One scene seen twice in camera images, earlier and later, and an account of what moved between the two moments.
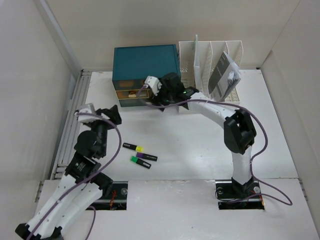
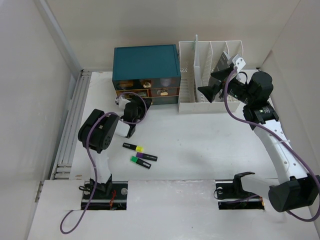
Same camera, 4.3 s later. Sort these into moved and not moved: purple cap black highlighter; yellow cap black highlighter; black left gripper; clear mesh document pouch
Moved: black left gripper
Not moved: clear mesh document pouch; yellow cap black highlighter; purple cap black highlighter
